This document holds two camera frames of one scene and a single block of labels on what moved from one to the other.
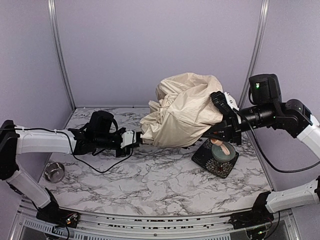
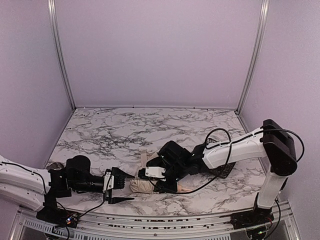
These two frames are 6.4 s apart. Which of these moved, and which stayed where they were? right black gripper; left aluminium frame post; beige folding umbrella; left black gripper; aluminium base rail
Moved: right black gripper; left black gripper; beige folding umbrella
Stayed: aluminium base rail; left aluminium frame post
